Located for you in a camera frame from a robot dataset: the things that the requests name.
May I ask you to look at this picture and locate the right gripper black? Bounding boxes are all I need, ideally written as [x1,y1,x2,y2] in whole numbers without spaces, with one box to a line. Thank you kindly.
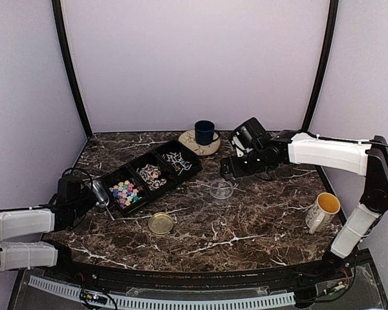
[221,148,266,181]

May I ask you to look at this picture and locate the metal scoop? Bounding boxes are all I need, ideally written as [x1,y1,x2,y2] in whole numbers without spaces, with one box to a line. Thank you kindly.
[92,178,115,221]

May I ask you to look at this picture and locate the clear plastic jar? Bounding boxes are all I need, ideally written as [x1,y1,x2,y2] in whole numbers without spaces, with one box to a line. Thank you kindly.
[209,180,233,205]

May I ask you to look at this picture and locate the black three-compartment candy tray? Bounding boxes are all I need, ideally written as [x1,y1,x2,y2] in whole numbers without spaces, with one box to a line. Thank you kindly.
[102,140,202,216]

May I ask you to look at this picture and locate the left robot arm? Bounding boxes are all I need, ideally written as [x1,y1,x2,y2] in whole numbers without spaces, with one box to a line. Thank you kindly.
[0,176,98,282]

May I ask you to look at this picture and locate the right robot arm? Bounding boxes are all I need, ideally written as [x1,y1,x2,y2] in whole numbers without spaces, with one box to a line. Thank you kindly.
[220,127,388,280]

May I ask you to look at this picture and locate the dark blue mug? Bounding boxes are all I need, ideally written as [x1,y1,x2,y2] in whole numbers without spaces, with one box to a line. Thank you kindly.
[194,120,221,145]

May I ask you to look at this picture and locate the beige ceramic plate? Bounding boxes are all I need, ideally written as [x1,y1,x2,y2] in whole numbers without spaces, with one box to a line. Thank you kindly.
[178,129,221,156]

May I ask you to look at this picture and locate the gold jar lid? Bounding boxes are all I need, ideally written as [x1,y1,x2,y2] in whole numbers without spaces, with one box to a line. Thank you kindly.
[148,212,174,234]

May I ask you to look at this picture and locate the white mug yellow inside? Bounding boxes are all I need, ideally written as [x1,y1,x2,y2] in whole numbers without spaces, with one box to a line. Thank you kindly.
[305,192,341,234]

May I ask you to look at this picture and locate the left black frame post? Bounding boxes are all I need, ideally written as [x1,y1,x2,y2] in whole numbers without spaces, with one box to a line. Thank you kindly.
[51,0,93,139]

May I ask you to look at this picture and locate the black frame post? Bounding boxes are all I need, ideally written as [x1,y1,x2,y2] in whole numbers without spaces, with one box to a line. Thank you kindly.
[301,0,339,131]
[51,0,93,139]

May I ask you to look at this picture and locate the white slotted cable duct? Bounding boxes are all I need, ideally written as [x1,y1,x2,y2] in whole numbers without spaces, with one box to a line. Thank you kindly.
[28,276,296,309]

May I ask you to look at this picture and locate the right black frame post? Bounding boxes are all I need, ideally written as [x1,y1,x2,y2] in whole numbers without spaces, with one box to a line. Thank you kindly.
[301,0,339,131]

